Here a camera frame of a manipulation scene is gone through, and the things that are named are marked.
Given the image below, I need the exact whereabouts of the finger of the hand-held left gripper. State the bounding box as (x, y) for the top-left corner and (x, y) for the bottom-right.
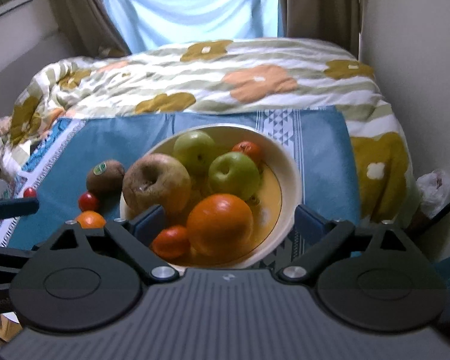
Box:
(0, 244), (36, 262)
(0, 196), (40, 219)

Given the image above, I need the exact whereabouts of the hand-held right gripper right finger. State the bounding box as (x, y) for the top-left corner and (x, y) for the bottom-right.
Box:
(275, 204), (432, 284)

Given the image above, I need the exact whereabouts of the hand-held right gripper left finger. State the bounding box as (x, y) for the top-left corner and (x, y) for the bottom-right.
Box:
(30, 204), (181, 284)

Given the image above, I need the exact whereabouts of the wrinkled brown apple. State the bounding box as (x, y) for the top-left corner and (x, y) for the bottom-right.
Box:
(122, 154), (192, 218)

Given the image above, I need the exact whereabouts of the white and yellow bowl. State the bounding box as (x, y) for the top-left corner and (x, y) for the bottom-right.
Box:
(119, 123), (304, 269)

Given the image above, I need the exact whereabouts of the large orange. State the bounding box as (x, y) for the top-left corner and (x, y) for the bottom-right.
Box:
(74, 211), (107, 229)
(186, 193), (254, 257)

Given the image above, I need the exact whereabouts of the brown kiwi with sticker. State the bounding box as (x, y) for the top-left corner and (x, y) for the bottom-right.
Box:
(86, 160), (126, 196)

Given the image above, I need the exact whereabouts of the green apple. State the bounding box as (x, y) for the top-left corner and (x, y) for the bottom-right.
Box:
(208, 151), (261, 201)
(173, 130), (217, 177)

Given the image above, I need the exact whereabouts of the patterned white tablecloth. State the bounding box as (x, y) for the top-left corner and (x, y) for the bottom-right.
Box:
(0, 117), (87, 250)

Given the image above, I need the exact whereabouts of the white plastic bag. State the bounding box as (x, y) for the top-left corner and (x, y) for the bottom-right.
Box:
(415, 169), (450, 218)

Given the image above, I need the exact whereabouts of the floral blanket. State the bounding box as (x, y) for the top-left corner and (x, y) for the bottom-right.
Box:
(0, 37), (422, 229)

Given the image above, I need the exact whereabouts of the brown curtain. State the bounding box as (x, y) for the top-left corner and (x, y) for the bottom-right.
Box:
(41, 0), (132, 59)
(277, 0), (361, 61)

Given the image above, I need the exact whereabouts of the light blue window cloth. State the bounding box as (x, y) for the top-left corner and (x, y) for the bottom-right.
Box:
(101, 0), (286, 53)

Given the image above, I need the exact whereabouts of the black cable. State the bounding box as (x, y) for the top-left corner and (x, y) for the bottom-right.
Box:
(409, 185), (450, 233)

